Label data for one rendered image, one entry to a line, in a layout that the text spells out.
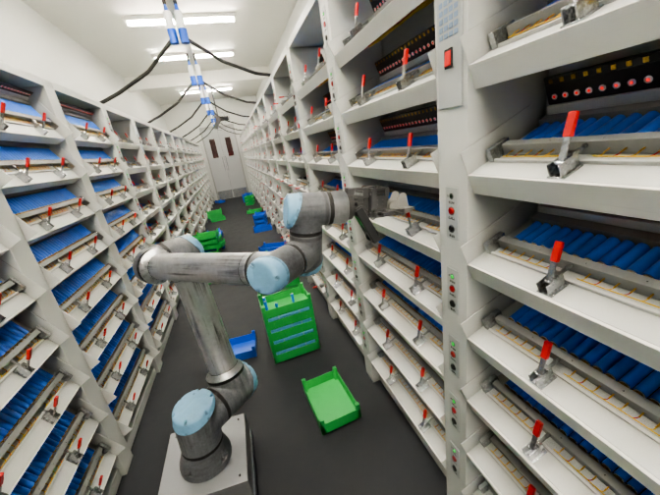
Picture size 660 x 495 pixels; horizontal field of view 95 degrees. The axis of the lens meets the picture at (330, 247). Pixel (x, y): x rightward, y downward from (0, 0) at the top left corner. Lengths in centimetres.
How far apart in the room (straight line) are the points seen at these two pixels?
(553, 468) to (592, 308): 40
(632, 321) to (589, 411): 20
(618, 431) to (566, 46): 59
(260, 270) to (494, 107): 59
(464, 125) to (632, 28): 27
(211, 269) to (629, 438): 87
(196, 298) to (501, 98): 110
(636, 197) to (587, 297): 18
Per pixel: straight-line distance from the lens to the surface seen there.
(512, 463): 109
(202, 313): 126
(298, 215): 77
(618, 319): 61
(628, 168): 57
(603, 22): 56
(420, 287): 103
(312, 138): 200
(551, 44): 60
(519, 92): 79
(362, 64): 138
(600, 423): 73
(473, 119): 71
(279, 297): 205
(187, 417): 131
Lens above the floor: 125
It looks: 19 degrees down
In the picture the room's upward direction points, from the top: 9 degrees counter-clockwise
